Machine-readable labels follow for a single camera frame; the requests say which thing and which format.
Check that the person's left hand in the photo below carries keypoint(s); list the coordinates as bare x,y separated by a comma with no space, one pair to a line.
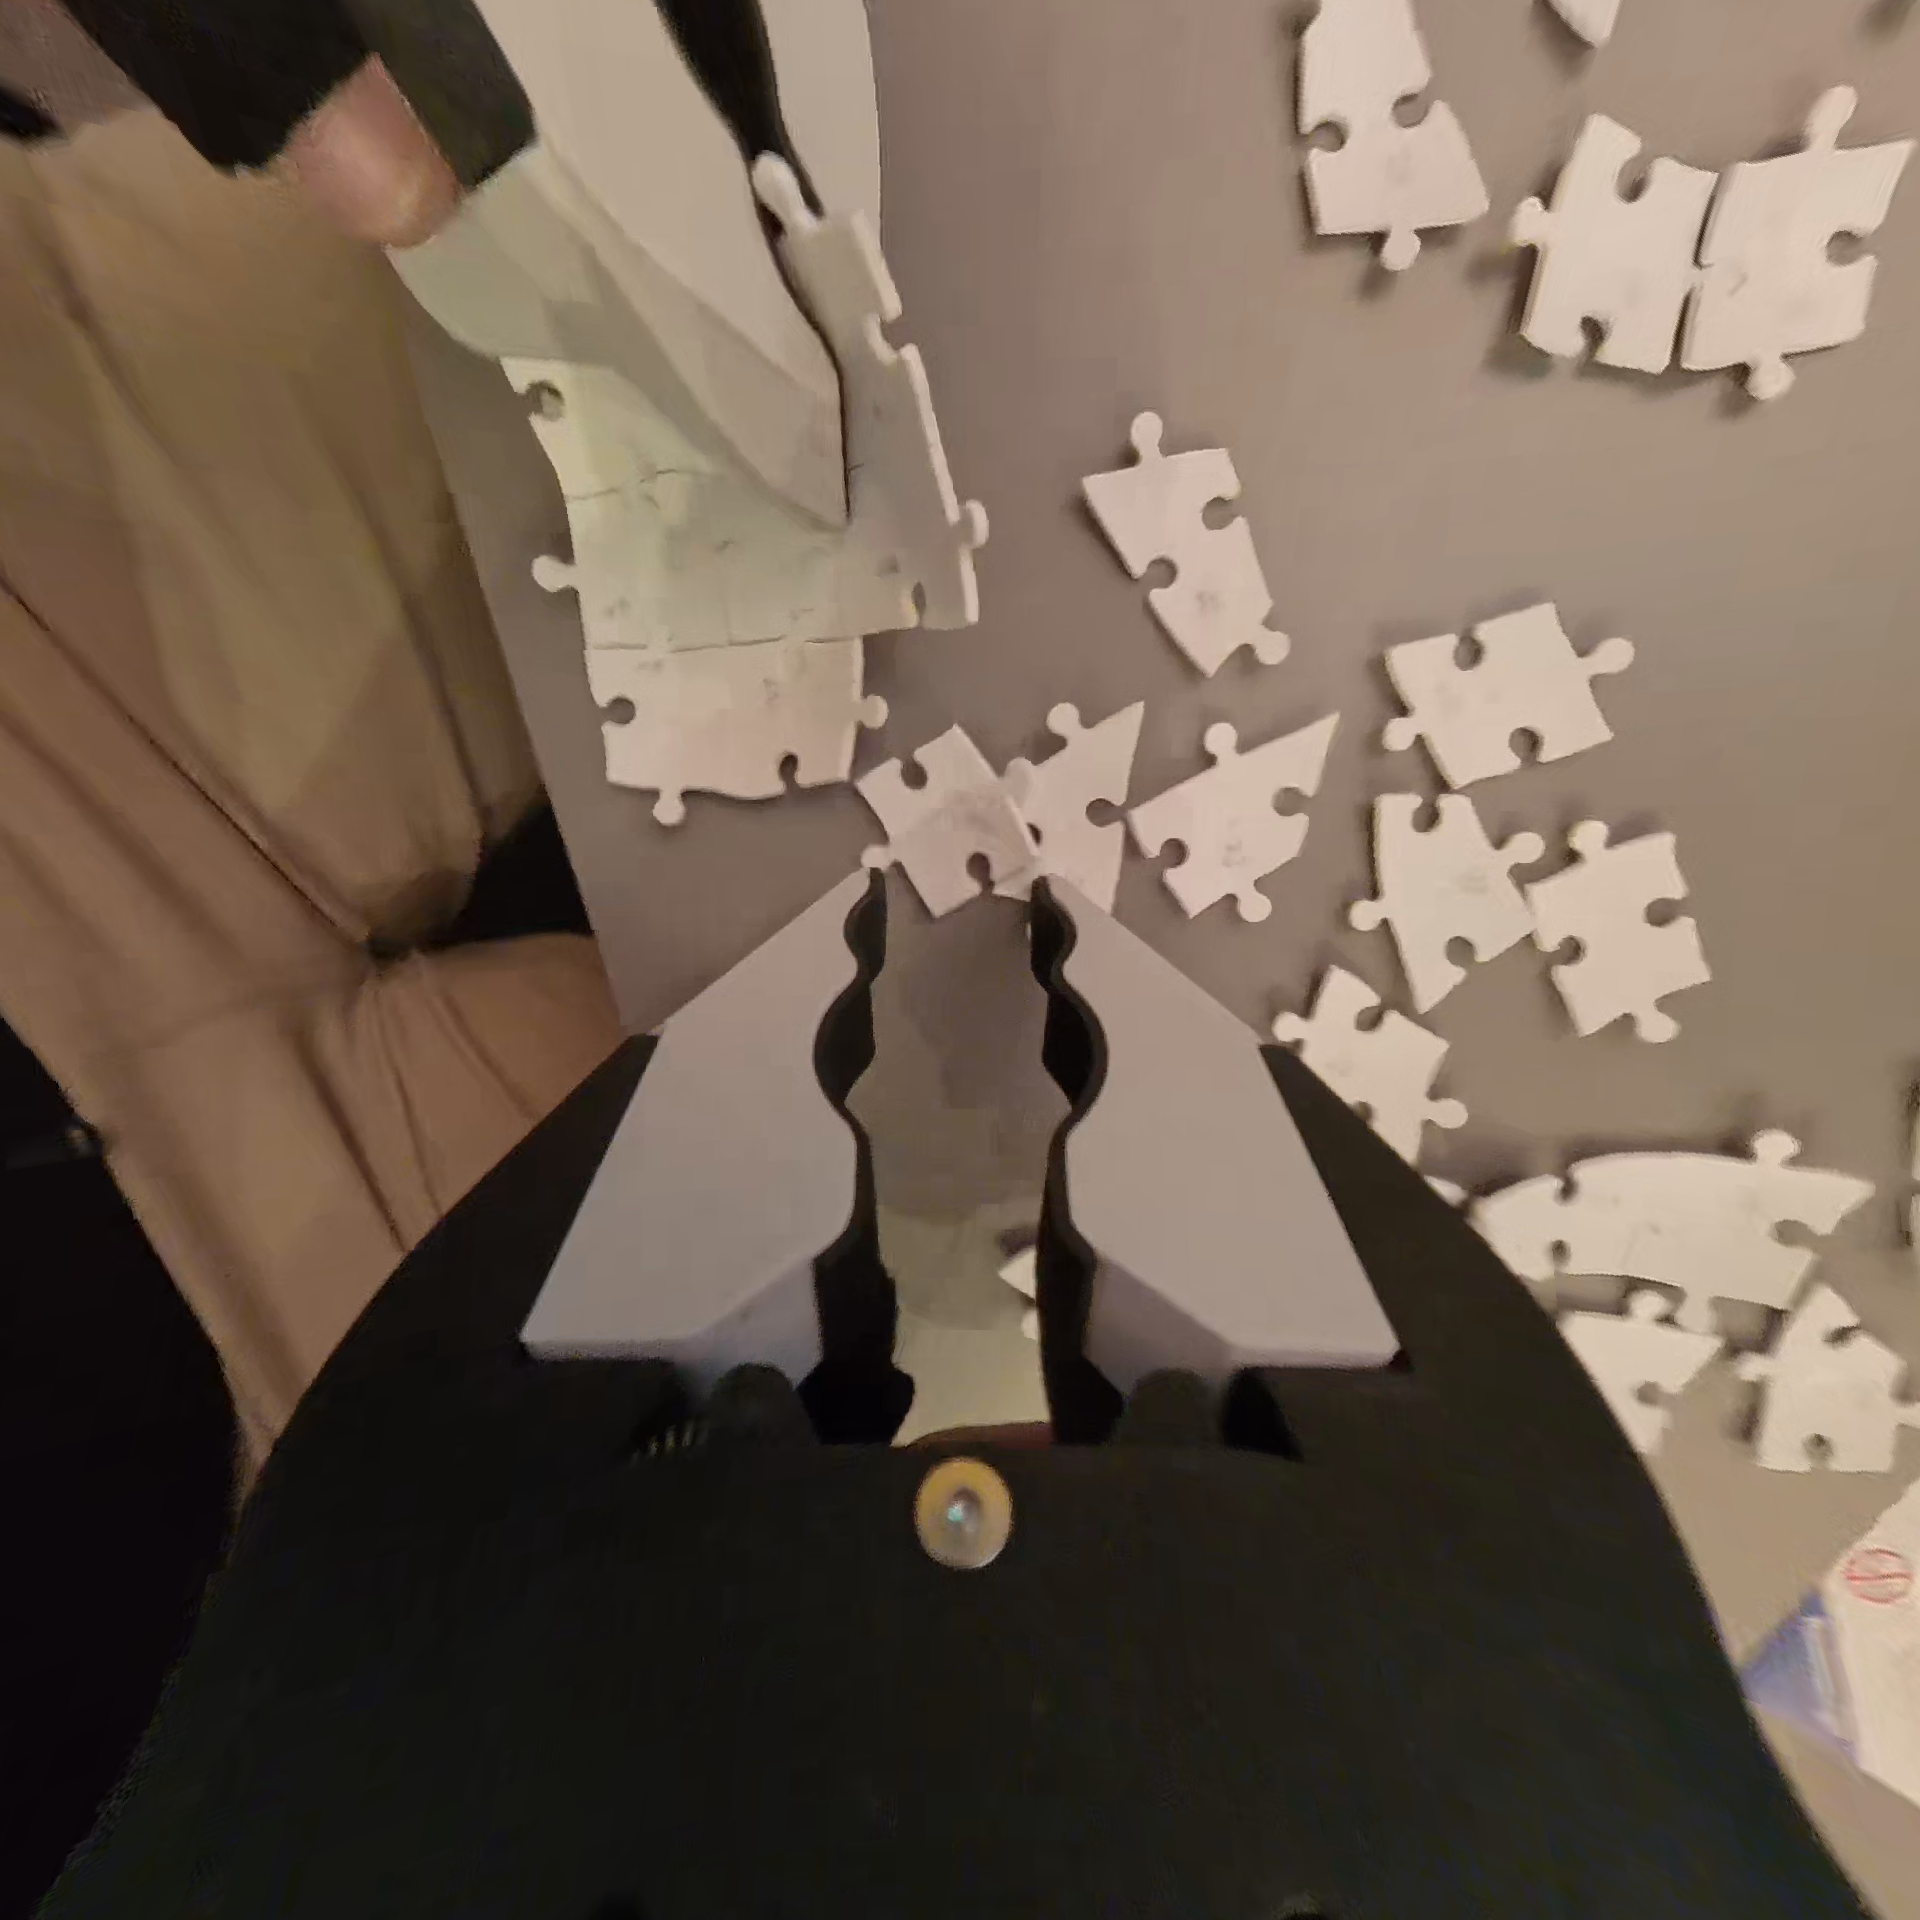
376,165

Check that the printed instruction sheet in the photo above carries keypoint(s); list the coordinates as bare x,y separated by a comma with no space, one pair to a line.
1882,1650

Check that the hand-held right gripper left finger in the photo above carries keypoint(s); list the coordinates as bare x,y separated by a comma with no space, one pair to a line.
690,1201

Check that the joined puzzle ball section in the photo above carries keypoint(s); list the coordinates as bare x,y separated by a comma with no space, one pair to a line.
721,601

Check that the single white puzzle piece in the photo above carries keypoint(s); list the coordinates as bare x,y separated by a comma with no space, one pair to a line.
953,826

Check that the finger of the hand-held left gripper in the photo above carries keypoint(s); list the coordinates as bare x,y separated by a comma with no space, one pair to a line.
644,165
825,90

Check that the small joined puzzle strip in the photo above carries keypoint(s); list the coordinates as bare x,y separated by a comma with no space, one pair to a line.
1681,1224

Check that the person's tan trousers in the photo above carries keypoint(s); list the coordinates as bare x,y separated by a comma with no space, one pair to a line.
195,601

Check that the white puzzle pieces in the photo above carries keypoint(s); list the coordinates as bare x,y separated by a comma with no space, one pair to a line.
1612,285

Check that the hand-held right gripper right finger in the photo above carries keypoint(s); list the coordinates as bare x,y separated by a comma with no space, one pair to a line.
1216,1201

